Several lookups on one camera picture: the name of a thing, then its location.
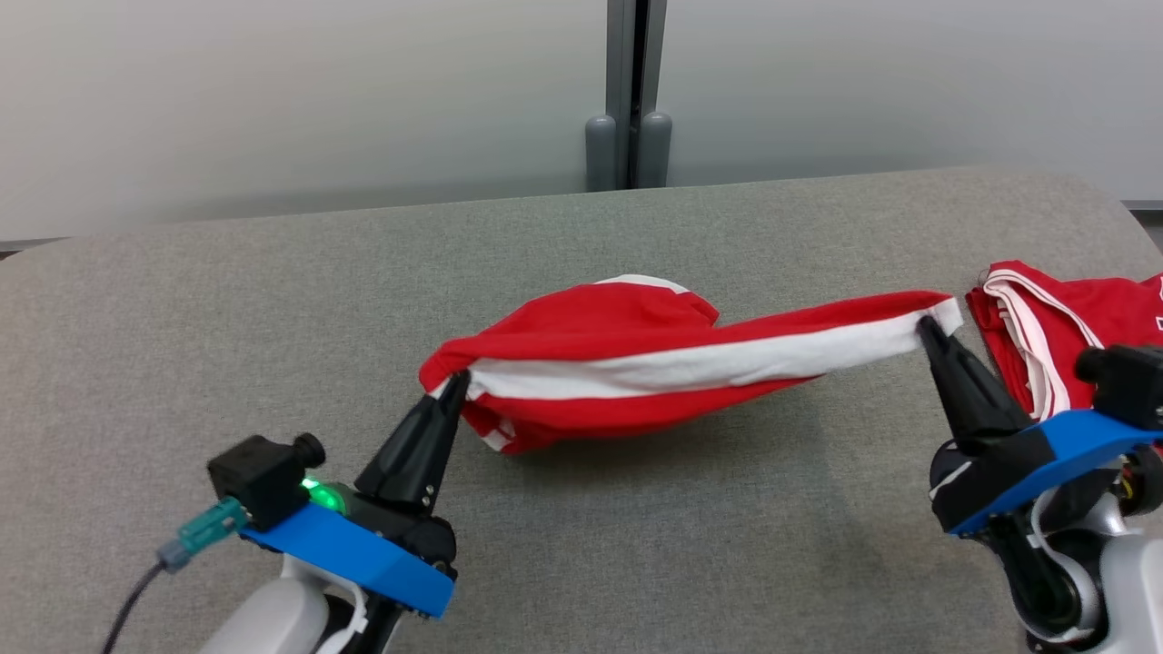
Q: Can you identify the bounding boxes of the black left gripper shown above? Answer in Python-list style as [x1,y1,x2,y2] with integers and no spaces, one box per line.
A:
[304,371,472,580]

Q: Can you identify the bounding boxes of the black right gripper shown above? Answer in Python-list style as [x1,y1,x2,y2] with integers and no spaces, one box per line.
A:
[919,315,1057,534]

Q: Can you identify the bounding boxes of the red white-sleeved Bulls shirt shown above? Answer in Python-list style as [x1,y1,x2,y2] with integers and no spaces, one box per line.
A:
[965,261,1163,421]

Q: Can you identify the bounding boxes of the red white-banded Bulls shorts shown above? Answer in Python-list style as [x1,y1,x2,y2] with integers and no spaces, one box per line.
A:
[418,274,964,457]

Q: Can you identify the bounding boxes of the grey fabric sofa surface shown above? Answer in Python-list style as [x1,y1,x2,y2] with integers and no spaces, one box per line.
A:
[0,163,1163,654]

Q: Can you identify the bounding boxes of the grey cylinder bumper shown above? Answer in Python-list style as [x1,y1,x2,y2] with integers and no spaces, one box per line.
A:
[638,111,673,189]
[585,114,619,193]

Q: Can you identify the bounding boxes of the blue left camera mount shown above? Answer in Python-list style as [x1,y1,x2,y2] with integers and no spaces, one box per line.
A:
[241,502,455,620]

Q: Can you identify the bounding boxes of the teal-plug left camera cable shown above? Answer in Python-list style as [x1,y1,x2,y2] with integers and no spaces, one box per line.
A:
[102,497,248,654]

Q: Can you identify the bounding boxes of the grey partition post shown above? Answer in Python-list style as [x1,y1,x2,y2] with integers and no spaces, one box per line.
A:
[606,0,669,190]

